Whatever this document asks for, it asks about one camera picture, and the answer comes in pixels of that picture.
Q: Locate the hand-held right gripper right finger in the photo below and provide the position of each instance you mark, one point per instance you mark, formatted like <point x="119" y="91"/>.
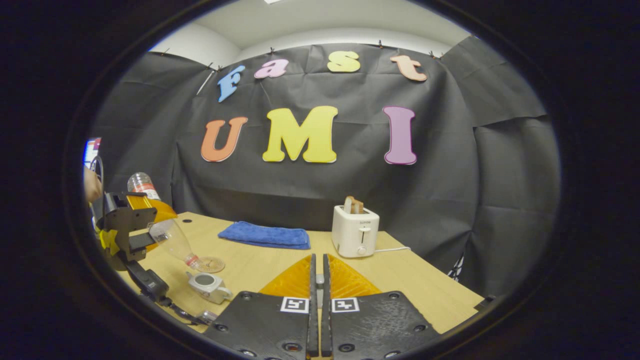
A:
<point x="326" y="320"/>

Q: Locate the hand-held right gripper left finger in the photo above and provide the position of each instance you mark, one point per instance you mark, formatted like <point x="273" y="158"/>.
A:
<point x="312" y="320"/>

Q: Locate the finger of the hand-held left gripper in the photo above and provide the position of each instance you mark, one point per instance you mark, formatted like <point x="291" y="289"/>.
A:
<point x="142" y="241"/>
<point x="130" y="215"/>

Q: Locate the clear plastic water bottle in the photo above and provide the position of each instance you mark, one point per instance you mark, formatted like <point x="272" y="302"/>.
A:
<point x="172" y="240"/>

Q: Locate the white teacup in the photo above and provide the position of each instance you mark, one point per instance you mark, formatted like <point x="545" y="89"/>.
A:
<point x="210" y="286"/>

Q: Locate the computer monitor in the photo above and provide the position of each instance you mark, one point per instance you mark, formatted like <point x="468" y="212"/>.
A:
<point x="92" y="152"/>

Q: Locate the white toaster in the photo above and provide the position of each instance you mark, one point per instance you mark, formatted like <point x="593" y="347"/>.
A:
<point x="355" y="232"/>

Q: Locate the blue folded towel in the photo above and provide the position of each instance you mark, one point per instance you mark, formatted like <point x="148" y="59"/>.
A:
<point x="265" y="235"/>

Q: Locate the bread slice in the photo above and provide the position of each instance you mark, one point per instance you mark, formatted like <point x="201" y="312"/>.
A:
<point x="353" y="205"/>

